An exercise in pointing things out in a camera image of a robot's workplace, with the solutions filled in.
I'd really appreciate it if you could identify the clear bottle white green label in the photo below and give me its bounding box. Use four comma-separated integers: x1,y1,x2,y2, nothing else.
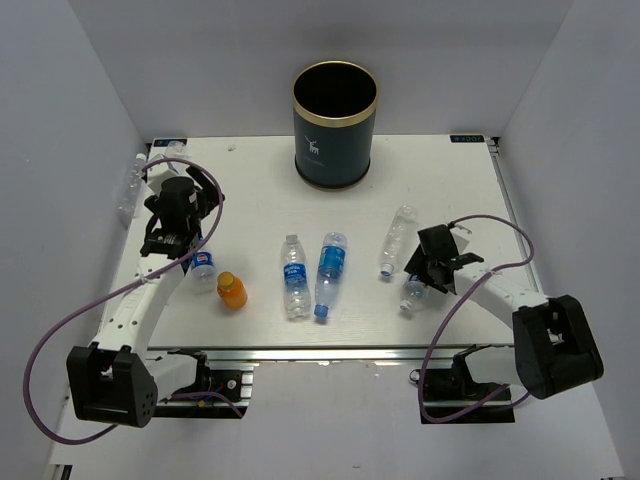
399,274,431,315

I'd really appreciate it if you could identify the clear unlabelled plastic bottle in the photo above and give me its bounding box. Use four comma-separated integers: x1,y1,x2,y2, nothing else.
379,205,418,277

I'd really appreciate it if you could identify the blue cap blue label bottle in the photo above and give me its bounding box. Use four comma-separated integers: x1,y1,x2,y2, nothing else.
314,232,348,319

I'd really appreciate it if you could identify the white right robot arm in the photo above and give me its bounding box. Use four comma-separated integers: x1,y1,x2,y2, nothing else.
406,224,604,399

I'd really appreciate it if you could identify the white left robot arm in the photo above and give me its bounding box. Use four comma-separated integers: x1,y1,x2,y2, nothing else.
66,163,224,427

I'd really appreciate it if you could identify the dark blue gold-rimmed bin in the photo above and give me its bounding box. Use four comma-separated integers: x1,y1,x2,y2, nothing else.
292,60,379,190

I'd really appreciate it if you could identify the blue corner sticker left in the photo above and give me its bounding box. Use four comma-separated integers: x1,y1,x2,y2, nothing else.
152,138,188,148

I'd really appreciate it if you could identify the blue corner sticker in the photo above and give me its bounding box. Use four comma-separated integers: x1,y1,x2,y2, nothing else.
449,134,485,143
152,138,188,148

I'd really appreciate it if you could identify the pepsi label clear bottle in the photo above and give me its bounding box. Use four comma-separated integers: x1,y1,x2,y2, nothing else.
190,247,216,294

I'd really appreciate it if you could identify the small orange juice bottle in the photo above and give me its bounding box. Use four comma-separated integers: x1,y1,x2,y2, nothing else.
217,272,248,310

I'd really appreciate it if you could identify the blue corner sticker right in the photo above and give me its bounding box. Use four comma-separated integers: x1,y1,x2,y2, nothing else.
449,134,485,143

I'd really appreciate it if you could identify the clear bottle blue label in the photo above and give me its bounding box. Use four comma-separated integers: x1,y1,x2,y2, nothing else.
281,234,311,320

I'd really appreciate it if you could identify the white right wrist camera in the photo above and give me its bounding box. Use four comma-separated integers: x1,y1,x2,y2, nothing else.
448,223,473,254

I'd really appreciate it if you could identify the clear bottle at left wall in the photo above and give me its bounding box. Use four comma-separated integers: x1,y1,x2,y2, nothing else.
117,153,147,227

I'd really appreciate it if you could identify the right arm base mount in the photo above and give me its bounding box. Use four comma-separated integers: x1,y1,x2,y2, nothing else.
423,345,515,424

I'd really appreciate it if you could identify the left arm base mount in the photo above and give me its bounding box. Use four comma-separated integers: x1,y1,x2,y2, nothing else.
145,348,254,419

